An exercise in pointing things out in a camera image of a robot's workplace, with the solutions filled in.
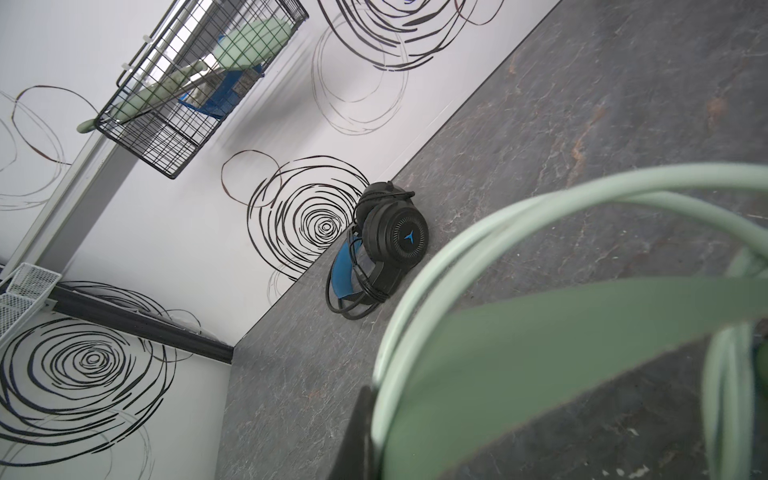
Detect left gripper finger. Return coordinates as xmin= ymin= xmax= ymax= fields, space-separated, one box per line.
xmin=327 ymin=386 xmax=377 ymax=480

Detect mint green headphones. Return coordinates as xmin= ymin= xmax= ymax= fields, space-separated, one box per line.
xmin=371 ymin=163 xmax=767 ymax=479

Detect black gaming headphones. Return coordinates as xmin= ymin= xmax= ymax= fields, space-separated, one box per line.
xmin=325 ymin=181 xmax=429 ymax=321

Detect blue tool in basket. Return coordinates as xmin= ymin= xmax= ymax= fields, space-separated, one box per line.
xmin=178 ymin=35 xmax=265 ymax=120

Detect green brush in basket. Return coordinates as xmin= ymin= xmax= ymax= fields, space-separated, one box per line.
xmin=77 ymin=12 xmax=296 ymax=134

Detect white mesh wall shelf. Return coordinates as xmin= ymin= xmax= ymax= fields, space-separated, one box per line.
xmin=1 ymin=262 xmax=62 ymax=349

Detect black wire wall basket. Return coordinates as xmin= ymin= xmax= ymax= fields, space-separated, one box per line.
xmin=78 ymin=1 xmax=309 ymax=179

